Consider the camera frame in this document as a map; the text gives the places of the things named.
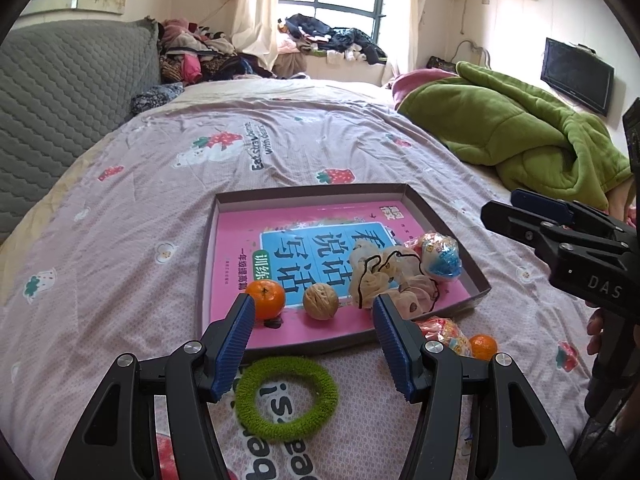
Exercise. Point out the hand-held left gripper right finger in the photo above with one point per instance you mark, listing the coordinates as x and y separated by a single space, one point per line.
395 350

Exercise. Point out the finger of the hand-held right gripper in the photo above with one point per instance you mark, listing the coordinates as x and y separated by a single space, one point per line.
545 205
515 222

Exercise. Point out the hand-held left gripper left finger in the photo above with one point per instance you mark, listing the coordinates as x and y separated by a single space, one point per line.
232 340

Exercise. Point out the large orange tangerine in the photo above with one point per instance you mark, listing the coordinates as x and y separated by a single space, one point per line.
267 299

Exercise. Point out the toy egg packet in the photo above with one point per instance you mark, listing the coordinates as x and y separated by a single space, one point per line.
447 337
437 257

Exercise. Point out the shallow brown cardboard box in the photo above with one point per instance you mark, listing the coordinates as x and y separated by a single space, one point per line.
300 347

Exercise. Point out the cream scrunchie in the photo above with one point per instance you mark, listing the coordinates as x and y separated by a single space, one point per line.
375 270

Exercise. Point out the walnut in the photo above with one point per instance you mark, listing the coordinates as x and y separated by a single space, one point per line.
320 301

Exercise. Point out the small orange tangerine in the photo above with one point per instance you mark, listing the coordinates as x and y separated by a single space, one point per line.
485 347

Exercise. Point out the person's right hand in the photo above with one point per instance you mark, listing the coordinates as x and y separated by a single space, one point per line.
596 332

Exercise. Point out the green blanket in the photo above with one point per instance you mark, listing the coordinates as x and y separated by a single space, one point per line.
500 125

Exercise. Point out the pink book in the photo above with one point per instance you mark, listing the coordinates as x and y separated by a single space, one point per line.
240 240

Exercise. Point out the pink printed bedsheet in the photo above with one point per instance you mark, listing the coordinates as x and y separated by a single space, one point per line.
125 235

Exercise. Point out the pink pillow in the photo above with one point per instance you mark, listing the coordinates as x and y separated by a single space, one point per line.
415 85

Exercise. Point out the dark patterned cloth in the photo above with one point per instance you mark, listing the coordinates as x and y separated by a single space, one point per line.
155 97

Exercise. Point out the dark clothes on windowsill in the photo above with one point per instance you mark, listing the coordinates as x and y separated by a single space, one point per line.
330 35

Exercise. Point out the pile of clothes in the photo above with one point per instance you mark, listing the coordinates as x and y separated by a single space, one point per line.
200 55

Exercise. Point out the grey quilted headboard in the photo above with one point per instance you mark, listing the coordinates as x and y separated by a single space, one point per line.
60 100

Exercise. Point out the cream curtain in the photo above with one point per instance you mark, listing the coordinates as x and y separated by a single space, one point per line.
255 10

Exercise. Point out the black wall television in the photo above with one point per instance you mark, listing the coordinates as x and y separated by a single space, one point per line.
575 77

